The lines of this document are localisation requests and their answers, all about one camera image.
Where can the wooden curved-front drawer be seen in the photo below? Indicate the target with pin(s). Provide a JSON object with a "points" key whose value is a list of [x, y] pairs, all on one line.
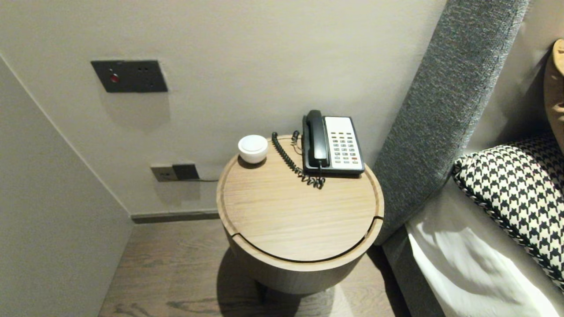
{"points": [[299, 275]]}

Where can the white round bowl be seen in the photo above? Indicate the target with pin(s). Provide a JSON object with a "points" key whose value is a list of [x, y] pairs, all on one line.
{"points": [[253, 148]]}

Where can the black telephone handset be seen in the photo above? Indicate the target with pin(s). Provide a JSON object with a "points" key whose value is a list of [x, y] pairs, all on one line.
{"points": [[316, 137]]}

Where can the round wooden side table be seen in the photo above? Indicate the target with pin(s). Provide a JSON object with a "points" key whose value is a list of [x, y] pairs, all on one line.
{"points": [[299, 207]]}

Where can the black and white desk telephone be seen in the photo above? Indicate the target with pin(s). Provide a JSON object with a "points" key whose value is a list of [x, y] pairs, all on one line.
{"points": [[346, 146]]}

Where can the grey brown baseboard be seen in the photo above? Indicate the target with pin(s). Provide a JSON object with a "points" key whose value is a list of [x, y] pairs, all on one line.
{"points": [[176, 216]]}

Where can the grey fabric headboard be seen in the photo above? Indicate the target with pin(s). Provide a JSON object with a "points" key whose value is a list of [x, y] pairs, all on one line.
{"points": [[440, 110]]}

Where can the dark grey bed base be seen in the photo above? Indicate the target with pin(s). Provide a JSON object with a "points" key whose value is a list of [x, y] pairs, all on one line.
{"points": [[405, 281]]}

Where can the white bedding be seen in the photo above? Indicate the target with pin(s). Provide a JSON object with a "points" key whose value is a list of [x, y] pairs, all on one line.
{"points": [[467, 264]]}

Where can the black white houndstooth pillow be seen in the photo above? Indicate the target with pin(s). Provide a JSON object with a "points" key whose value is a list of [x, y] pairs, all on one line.
{"points": [[515, 198]]}

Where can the beige upholstered headboard panel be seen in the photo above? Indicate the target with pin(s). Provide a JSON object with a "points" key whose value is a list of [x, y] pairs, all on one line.
{"points": [[524, 66]]}

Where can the tan brown cushion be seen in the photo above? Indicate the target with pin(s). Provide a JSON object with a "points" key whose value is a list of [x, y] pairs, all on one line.
{"points": [[555, 88]]}

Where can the grey wall socket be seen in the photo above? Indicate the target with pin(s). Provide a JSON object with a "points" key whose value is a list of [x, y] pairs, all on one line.
{"points": [[161, 173]]}

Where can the dark wall switch panel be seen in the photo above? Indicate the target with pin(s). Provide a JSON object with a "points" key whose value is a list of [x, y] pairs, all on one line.
{"points": [[128, 75]]}

